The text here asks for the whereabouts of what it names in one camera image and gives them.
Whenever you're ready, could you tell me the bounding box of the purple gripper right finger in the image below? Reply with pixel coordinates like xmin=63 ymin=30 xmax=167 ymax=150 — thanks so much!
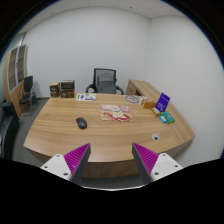
xmin=132 ymin=143 xmax=182 ymax=185

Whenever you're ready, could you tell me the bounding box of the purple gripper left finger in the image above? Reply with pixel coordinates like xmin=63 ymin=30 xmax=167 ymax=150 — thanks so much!
xmin=41 ymin=143 xmax=91 ymax=184

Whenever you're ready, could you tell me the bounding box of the black computer mouse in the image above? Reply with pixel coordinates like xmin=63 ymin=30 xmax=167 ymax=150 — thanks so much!
xmin=76 ymin=117 xmax=87 ymax=129

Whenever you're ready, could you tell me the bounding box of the pink illustrated mouse pad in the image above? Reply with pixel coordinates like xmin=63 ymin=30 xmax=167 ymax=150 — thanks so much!
xmin=100 ymin=104 xmax=132 ymax=122

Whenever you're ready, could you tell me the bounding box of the blue small packet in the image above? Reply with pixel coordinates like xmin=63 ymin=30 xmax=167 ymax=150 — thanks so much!
xmin=159 ymin=115 xmax=167 ymax=123

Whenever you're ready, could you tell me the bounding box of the green packet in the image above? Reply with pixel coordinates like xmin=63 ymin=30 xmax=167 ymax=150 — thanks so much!
xmin=161 ymin=112 xmax=175 ymax=123

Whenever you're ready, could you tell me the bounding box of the yellow small box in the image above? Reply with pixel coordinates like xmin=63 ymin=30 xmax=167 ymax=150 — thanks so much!
xmin=151 ymin=107 xmax=161 ymax=116

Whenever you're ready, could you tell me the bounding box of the wooden office desk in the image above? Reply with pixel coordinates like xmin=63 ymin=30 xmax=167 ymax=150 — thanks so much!
xmin=24 ymin=94 xmax=195 ymax=178

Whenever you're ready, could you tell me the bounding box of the orange cardboard box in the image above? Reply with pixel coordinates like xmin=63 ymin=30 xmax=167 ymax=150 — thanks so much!
xmin=141 ymin=99 xmax=156 ymax=108

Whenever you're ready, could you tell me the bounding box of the round patterned coaster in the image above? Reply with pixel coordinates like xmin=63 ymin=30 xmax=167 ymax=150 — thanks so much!
xmin=125 ymin=95 xmax=142 ymax=104

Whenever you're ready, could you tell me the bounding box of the green white leaflet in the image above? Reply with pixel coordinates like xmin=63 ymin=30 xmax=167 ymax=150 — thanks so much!
xmin=76 ymin=93 xmax=96 ymax=101

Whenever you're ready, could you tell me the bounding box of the black sofa armchair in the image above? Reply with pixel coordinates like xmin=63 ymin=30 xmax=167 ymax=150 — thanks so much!
xmin=0 ymin=102 xmax=19 ymax=160

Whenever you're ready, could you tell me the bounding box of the black visitor chair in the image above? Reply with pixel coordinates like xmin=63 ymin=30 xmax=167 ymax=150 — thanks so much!
xmin=19 ymin=76 xmax=37 ymax=115

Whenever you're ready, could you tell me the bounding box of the dark brown box stack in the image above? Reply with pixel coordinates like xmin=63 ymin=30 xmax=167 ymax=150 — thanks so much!
xmin=60 ymin=80 xmax=75 ymax=98

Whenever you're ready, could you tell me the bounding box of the wooden side return desk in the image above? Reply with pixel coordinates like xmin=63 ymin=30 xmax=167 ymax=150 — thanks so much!
xmin=126 ymin=79 xmax=160 ymax=101

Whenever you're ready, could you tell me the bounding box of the small brown box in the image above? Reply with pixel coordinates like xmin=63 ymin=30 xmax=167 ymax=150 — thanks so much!
xmin=49 ymin=82 xmax=60 ymax=97

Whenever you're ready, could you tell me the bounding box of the black mesh office chair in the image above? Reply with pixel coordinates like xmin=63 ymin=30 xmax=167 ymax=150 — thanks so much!
xmin=85 ymin=68 xmax=124 ymax=94

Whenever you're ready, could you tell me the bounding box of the wooden glass-door cabinet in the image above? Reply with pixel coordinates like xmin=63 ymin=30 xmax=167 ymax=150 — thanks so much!
xmin=3 ymin=45 xmax=28 ymax=116

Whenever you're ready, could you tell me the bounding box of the desk cable grommet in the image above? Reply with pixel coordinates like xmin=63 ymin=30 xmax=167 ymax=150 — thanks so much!
xmin=152 ymin=133 xmax=159 ymax=141

